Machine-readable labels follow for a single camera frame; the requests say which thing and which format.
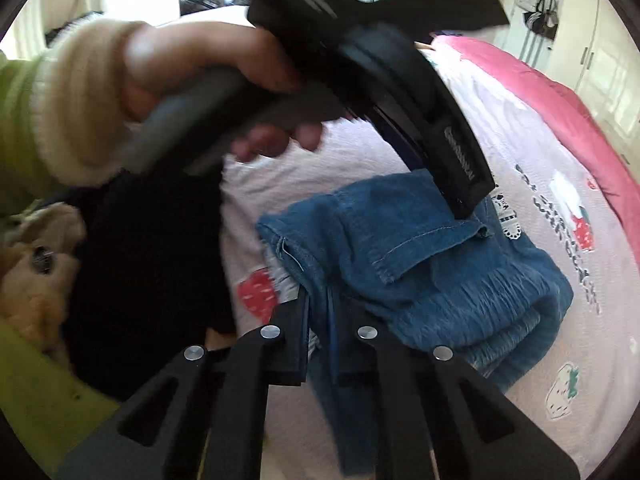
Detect blue denim lace-trimmed pants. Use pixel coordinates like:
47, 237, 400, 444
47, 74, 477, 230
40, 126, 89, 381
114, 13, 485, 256
256, 170, 574, 477

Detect green and cream sleeve forearm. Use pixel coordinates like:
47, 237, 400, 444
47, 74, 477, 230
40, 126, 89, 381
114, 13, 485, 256
0, 18, 142, 217

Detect person's left hand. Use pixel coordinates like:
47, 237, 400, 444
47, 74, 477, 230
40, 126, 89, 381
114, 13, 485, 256
122, 22, 299, 122

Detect pink strawberry print bedsheet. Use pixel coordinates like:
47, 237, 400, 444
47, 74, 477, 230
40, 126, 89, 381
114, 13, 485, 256
222, 36, 639, 479

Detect hanging bags on door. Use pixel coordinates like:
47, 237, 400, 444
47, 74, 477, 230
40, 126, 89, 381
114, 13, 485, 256
515, 0, 560, 40

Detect pink-red fluffy comforter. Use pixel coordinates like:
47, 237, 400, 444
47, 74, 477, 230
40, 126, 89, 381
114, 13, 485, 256
432, 36, 640, 256

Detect cream wardrobe with handles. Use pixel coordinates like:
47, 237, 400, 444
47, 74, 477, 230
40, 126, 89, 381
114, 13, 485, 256
494, 0, 640, 162

